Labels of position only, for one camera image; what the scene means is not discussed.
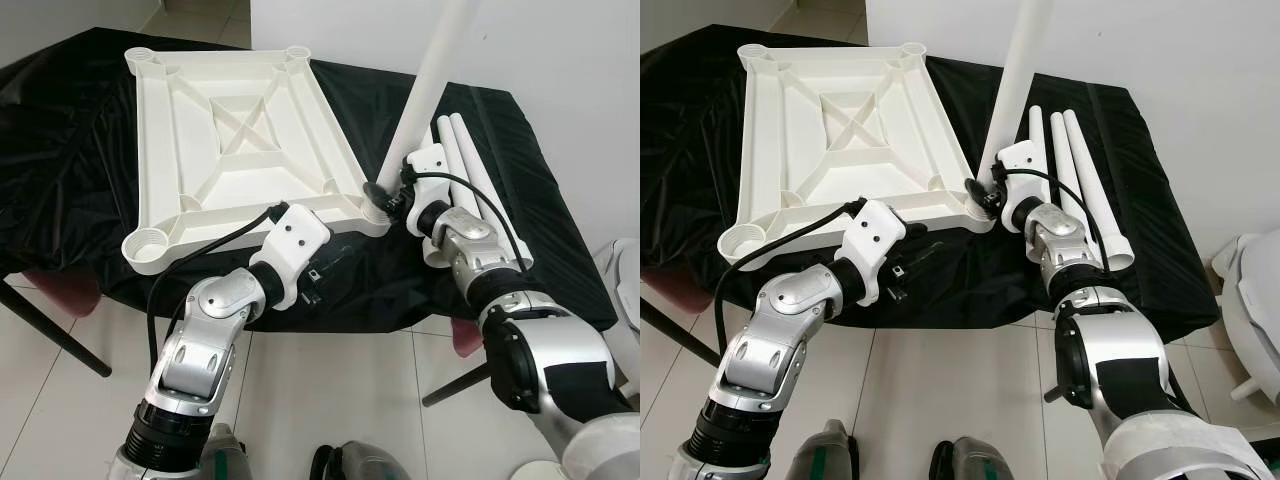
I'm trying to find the grey right robot leg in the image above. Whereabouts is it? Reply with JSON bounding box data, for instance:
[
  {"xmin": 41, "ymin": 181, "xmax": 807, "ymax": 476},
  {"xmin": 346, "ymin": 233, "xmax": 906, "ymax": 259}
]
[
  {"xmin": 930, "ymin": 438, "xmax": 1006, "ymax": 480},
  {"xmin": 310, "ymin": 443, "xmax": 411, "ymax": 480}
]

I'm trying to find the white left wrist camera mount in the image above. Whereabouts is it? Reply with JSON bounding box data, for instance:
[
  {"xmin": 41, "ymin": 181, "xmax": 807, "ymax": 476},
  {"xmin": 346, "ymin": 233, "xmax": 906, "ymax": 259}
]
[
  {"xmin": 262, "ymin": 205, "xmax": 331, "ymax": 309},
  {"xmin": 840, "ymin": 199, "xmax": 906, "ymax": 306}
]

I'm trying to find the white plastic chair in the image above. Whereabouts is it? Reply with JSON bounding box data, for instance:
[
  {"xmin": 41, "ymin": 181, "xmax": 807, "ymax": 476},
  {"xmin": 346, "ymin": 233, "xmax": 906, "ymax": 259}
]
[
  {"xmin": 1210, "ymin": 232, "xmax": 1280, "ymax": 401},
  {"xmin": 592, "ymin": 238, "xmax": 641, "ymax": 376}
]

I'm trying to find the black table cloth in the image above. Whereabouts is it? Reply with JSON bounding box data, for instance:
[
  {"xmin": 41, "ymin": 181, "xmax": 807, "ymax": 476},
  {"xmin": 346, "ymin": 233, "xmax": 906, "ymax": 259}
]
[
  {"xmin": 640, "ymin": 25, "xmax": 1223, "ymax": 346},
  {"xmin": 0, "ymin": 27, "xmax": 619, "ymax": 333}
]

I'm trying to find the grey left robot leg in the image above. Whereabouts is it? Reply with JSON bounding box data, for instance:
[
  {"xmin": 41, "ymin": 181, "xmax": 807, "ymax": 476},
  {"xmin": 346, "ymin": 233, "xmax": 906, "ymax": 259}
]
[
  {"xmin": 790, "ymin": 418, "xmax": 856, "ymax": 480},
  {"xmin": 200, "ymin": 422, "xmax": 251, "ymax": 480}
]

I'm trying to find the white plastic children table top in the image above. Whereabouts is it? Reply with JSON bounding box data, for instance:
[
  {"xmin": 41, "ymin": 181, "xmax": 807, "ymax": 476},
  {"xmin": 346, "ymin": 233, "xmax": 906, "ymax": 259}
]
[
  {"xmin": 718, "ymin": 42, "xmax": 996, "ymax": 277},
  {"xmin": 122, "ymin": 44, "xmax": 393, "ymax": 277}
]

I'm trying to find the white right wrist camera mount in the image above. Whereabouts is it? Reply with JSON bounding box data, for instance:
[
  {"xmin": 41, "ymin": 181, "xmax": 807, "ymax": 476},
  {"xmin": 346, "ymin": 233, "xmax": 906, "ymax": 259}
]
[
  {"xmin": 995, "ymin": 140, "xmax": 1046, "ymax": 216},
  {"xmin": 403, "ymin": 143, "xmax": 449, "ymax": 201}
]

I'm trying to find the grey robot leg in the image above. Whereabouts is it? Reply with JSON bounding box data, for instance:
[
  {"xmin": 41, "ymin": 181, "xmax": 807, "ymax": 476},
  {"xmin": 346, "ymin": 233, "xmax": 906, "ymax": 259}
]
[
  {"xmin": 200, "ymin": 422, "xmax": 251, "ymax": 480},
  {"xmin": 930, "ymin": 438, "xmax": 1006, "ymax": 480},
  {"xmin": 790, "ymin": 418, "xmax": 856, "ymax": 480},
  {"xmin": 310, "ymin": 443, "xmax": 411, "ymax": 480}
]

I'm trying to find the maroon plastic stool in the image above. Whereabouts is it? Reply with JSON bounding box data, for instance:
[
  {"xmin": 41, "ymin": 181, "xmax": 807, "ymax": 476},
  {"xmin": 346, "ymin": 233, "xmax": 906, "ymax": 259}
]
[
  {"xmin": 640, "ymin": 268, "xmax": 701, "ymax": 316},
  {"xmin": 452, "ymin": 318, "xmax": 483, "ymax": 359},
  {"xmin": 22, "ymin": 268, "xmax": 101, "ymax": 319}
]

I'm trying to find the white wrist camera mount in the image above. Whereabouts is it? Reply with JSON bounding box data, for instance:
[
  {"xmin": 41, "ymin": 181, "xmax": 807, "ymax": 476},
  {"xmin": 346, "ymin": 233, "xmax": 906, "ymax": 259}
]
[
  {"xmin": 262, "ymin": 205, "xmax": 331, "ymax": 309},
  {"xmin": 403, "ymin": 143, "xmax": 449, "ymax": 201},
  {"xmin": 995, "ymin": 140, "xmax": 1046, "ymax": 216},
  {"xmin": 840, "ymin": 199, "xmax": 906, "ymax": 306}
]

